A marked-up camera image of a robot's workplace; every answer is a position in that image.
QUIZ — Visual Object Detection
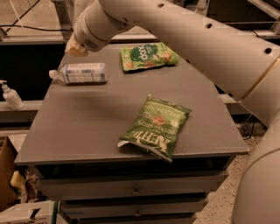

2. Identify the green Kettle jalapeno chips bag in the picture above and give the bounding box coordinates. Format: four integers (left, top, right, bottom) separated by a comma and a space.
117, 94, 192, 163

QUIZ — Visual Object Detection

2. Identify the brown cardboard box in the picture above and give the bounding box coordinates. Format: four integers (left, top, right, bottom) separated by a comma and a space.
0, 136, 18, 211

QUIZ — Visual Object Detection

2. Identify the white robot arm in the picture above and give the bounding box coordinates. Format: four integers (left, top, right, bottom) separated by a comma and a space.
66, 0, 280, 224

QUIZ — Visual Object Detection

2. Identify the metal bracket left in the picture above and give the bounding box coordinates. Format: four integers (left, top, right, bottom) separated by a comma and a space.
52, 0, 74, 40

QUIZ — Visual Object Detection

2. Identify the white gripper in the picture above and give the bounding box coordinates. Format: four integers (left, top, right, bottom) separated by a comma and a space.
65, 11, 108, 57

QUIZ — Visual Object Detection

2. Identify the clear blue-label plastic bottle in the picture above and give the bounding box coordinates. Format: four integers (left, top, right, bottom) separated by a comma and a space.
49, 63, 108, 84

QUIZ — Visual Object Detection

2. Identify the white pump dispenser bottle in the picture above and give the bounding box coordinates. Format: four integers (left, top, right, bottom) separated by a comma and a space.
0, 80, 24, 110

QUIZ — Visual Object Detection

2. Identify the metal frame rail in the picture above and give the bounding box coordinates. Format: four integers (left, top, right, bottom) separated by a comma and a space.
0, 30, 280, 45

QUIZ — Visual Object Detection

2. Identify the white cardboard box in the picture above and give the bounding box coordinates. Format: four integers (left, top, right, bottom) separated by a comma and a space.
0, 200, 58, 224

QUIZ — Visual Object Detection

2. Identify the black cable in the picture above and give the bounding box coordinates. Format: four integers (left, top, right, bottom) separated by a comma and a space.
0, 0, 74, 32

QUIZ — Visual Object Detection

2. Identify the grey drawer cabinet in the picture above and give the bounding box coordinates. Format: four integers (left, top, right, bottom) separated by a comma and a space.
16, 45, 247, 224

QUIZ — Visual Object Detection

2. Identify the green round-logo snack bag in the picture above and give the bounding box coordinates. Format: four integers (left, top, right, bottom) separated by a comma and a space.
121, 42, 179, 72

